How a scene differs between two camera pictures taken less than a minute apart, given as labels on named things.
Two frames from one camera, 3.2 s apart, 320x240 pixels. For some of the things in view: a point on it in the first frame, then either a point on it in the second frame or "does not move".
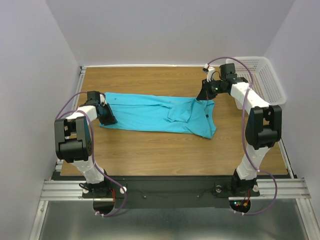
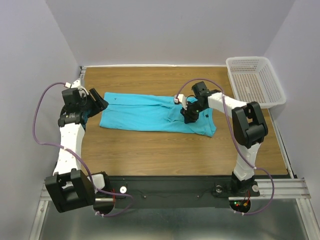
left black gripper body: (108, 114) to (91, 105)
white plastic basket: (266, 77) does not move
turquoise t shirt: (163, 114) does not move
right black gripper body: (205, 89) to (190, 115)
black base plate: (139, 191) does not move
